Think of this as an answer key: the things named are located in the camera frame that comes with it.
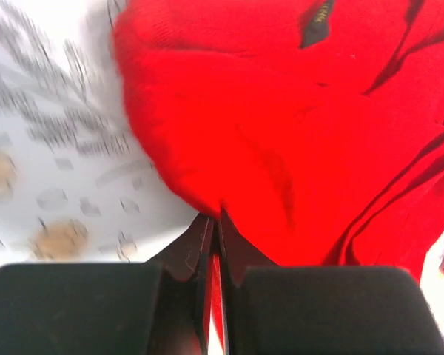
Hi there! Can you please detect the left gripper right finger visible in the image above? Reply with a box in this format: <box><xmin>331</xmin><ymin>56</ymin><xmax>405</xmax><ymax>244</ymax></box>
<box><xmin>218</xmin><ymin>213</ymin><xmax>444</xmax><ymax>354</ymax></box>

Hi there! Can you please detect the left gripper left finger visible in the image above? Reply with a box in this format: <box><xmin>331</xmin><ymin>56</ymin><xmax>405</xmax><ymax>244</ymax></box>
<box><xmin>0</xmin><ymin>215</ymin><xmax>215</xmax><ymax>354</ymax></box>

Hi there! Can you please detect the red t shirt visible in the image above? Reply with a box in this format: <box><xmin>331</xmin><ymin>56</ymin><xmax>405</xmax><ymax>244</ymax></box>
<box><xmin>112</xmin><ymin>1</ymin><xmax>444</xmax><ymax>347</ymax></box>

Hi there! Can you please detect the floral table mat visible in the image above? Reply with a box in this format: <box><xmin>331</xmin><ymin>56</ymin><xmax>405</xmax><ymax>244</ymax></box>
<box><xmin>0</xmin><ymin>1</ymin><xmax>444</xmax><ymax>354</ymax></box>

